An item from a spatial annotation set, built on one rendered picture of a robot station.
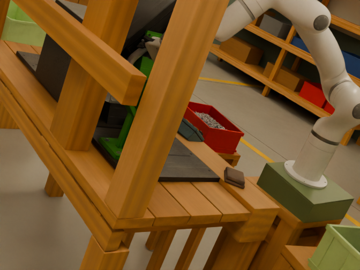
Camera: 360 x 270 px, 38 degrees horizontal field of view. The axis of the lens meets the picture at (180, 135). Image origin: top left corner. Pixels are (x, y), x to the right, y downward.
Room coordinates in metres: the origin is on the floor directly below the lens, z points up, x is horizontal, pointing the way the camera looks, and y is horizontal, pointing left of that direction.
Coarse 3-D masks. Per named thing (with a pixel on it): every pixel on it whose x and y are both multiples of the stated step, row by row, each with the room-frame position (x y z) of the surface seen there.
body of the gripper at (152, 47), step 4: (156, 40) 1.86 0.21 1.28; (148, 44) 1.87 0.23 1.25; (152, 44) 1.85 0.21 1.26; (156, 44) 1.84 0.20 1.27; (160, 44) 1.83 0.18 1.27; (148, 48) 1.88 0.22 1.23; (152, 48) 1.86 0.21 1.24; (156, 48) 1.84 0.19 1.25; (148, 52) 1.90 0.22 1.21; (152, 52) 1.87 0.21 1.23; (156, 52) 1.85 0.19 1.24; (152, 56) 1.89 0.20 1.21
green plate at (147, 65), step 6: (150, 36) 2.01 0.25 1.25; (156, 36) 2.03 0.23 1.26; (138, 60) 2.01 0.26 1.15; (144, 60) 1.98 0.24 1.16; (150, 60) 2.00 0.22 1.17; (138, 66) 2.00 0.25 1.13; (144, 66) 1.98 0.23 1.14; (150, 66) 2.00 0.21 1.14; (144, 72) 1.98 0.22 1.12; (150, 72) 2.00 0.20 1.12
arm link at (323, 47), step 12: (300, 36) 1.93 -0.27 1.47; (312, 36) 1.90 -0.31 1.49; (324, 36) 1.89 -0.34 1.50; (312, 48) 1.89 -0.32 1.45; (324, 48) 1.88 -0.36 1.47; (336, 48) 1.90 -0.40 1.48; (324, 60) 1.89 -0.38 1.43; (336, 60) 1.89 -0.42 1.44; (324, 72) 1.92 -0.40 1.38; (336, 72) 1.91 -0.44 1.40; (324, 84) 2.00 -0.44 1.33; (336, 84) 2.00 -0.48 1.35
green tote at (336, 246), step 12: (336, 228) 1.63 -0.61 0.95; (348, 228) 1.66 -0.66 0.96; (324, 240) 1.61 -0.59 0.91; (336, 240) 1.57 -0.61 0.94; (348, 240) 1.68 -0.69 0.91; (324, 252) 1.58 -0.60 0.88; (336, 252) 1.55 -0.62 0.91; (348, 252) 1.52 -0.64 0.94; (312, 264) 1.60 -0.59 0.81; (324, 264) 1.57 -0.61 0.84; (336, 264) 1.53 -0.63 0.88; (348, 264) 1.50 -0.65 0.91
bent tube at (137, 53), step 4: (140, 48) 1.94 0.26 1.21; (144, 48) 1.95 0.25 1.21; (136, 52) 1.93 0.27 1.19; (140, 52) 1.93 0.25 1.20; (144, 52) 1.95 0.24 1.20; (132, 56) 1.91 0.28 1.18; (136, 56) 1.92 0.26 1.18; (140, 56) 1.94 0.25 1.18; (128, 60) 1.90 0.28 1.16; (132, 60) 1.91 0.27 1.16; (136, 60) 1.93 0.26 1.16; (132, 64) 1.91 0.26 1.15
